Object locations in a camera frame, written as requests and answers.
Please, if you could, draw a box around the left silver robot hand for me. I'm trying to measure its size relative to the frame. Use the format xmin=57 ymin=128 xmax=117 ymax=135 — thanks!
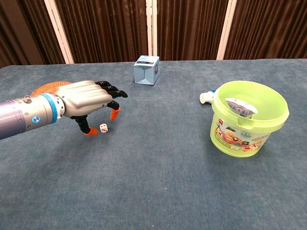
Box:
xmin=56 ymin=80 xmax=129 ymax=136

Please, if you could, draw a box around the orange woven round coaster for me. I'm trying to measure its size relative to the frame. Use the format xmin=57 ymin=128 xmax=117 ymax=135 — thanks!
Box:
xmin=31 ymin=81 xmax=72 ymax=97

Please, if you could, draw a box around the light blue cardboard box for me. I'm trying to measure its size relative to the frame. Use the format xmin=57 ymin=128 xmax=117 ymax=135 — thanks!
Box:
xmin=133 ymin=55 xmax=161 ymax=86

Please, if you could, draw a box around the brown pleated screen panel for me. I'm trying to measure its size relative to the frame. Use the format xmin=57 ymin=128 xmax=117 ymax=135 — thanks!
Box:
xmin=152 ymin=0 xmax=237 ymax=62
xmin=217 ymin=0 xmax=307 ymax=60
xmin=0 ymin=0 xmax=75 ymax=69
xmin=44 ymin=0 xmax=153 ymax=64

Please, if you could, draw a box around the blue felt table mat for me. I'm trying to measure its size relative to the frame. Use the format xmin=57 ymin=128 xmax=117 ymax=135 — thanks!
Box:
xmin=0 ymin=58 xmax=307 ymax=230

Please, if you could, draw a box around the large white toothpaste tube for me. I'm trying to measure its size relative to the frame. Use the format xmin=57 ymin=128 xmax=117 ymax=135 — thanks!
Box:
xmin=199 ymin=89 xmax=218 ymax=105

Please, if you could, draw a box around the small toothpaste tube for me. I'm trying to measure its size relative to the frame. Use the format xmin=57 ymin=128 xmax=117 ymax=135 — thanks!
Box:
xmin=224 ymin=97 xmax=259 ymax=119

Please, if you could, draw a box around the green translucent plastic bucket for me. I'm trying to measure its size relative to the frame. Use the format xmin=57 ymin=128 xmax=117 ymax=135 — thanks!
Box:
xmin=210 ymin=80 xmax=290 ymax=158

